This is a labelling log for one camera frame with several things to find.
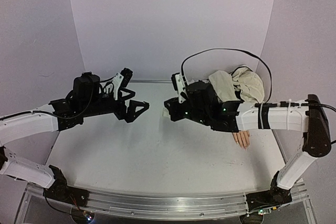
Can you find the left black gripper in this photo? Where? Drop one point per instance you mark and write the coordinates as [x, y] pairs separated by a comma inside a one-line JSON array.
[[132, 116]]

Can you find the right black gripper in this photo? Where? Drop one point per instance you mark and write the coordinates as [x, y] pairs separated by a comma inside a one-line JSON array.
[[182, 107]]

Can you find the white nail polish bottle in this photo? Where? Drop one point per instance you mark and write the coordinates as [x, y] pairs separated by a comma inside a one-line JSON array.
[[165, 113]]

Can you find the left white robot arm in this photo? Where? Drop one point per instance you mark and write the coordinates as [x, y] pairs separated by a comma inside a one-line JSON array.
[[29, 123]]

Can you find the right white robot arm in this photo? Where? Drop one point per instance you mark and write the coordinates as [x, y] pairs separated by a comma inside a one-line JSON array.
[[305, 116]]

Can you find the beige jacket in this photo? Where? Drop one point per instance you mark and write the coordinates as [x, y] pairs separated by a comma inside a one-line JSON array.
[[240, 84]]

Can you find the mannequin hand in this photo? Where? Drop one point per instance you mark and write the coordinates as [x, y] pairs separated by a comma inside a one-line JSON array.
[[242, 138]]

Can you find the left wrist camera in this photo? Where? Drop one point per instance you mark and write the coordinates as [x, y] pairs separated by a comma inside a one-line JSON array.
[[121, 80]]

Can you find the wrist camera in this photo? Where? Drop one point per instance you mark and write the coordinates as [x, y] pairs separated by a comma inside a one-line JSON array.
[[179, 86], [121, 80]]

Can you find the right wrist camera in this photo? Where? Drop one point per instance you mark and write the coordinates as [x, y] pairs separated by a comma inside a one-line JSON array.
[[179, 86]]

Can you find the aluminium front rail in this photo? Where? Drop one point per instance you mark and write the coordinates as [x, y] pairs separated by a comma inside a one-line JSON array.
[[36, 208]]

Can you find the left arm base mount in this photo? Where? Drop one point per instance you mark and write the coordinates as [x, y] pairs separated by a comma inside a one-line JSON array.
[[62, 192]]

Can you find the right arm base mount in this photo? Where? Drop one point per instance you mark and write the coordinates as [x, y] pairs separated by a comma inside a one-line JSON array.
[[274, 197]]

